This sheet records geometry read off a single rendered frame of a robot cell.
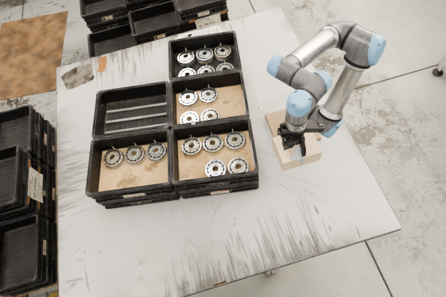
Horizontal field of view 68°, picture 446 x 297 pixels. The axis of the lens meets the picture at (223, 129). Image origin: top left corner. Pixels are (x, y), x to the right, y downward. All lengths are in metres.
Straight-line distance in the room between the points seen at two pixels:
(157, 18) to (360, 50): 2.03
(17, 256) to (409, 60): 3.28
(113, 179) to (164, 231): 0.36
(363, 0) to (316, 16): 0.49
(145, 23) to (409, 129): 2.29
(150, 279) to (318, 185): 0.91
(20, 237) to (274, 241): 1.66
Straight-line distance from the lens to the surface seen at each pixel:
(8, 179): 2.51
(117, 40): 3.18
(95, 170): 1.75
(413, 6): 3.80
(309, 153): 1.34
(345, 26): 1.45
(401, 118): 2.91
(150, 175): 1.69
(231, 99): 1.82
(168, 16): 3.06
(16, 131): 2.84
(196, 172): 1.63
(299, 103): 1.05
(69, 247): 1.89
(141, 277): 1.71
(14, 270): 2.54
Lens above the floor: 2.31
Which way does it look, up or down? 60 degrees down
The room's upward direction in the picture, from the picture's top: 12 degrees counter-clockwise
